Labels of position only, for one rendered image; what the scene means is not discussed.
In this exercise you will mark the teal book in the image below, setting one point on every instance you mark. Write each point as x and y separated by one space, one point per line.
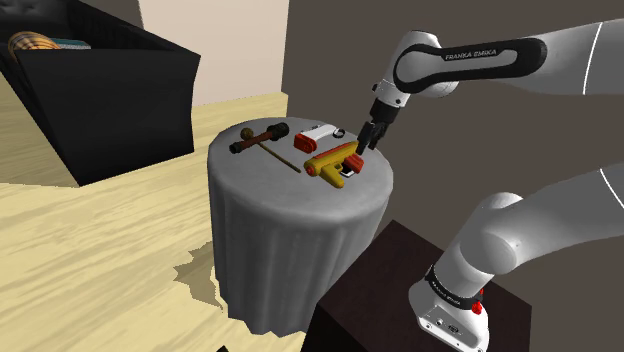
72 44

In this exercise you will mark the round table with grey cloth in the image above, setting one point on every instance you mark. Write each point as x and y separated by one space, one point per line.
292 244

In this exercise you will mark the black sofa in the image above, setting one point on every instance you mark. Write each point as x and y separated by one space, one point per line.
97 92

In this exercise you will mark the dark robot stand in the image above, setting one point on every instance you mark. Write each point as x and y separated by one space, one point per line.
375 302

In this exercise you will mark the red and black toy hammer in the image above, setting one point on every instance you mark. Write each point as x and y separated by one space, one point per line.
261 137

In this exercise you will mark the tan striped round cushion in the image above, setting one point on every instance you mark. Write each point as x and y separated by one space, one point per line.
30 42

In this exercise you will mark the yellow and red toy gun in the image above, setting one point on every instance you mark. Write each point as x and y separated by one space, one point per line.
331 163

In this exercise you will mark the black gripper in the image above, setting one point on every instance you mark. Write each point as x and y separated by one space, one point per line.
383 113

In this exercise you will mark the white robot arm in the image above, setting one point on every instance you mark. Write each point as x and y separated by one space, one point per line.
512 234

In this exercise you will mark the white and red toy tool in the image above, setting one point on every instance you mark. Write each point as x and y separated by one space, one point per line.
314 136

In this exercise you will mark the brown wooden mallet stick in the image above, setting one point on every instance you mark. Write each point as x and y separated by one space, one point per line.
273 152

